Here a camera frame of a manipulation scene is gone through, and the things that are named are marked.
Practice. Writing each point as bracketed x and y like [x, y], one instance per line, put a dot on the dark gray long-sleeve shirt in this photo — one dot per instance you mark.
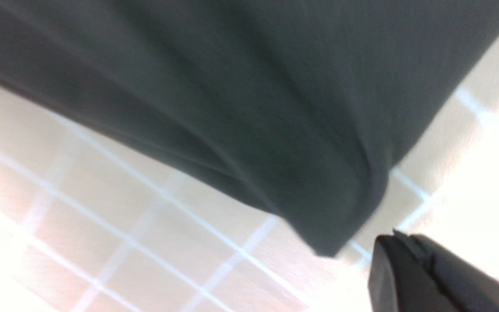
[298, 108]

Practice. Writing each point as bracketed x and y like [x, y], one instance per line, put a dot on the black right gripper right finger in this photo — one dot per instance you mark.
[467, 287]

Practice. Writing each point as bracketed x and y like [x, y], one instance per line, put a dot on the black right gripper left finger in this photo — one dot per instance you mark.
[399, 278]

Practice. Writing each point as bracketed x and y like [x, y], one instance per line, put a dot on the beige checkered tablecloth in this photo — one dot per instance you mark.
[88, 225]

